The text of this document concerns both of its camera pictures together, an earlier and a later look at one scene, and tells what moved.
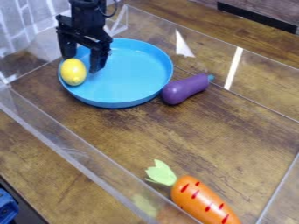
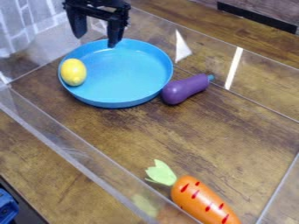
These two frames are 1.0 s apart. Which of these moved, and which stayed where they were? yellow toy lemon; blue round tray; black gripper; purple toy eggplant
Moved: black gripper
Stayed: blue round tray; yellow toy lemon; purple toy eggplant
